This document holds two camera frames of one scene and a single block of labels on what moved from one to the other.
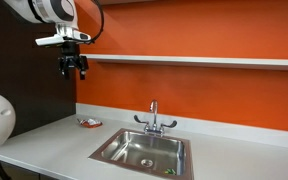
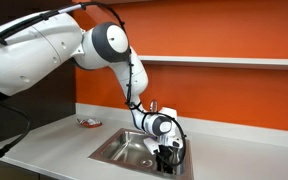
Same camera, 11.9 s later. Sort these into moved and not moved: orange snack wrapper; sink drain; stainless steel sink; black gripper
Moved: black gripper
Not moved: sink drain; stainless steel sink; orange snack wrapper
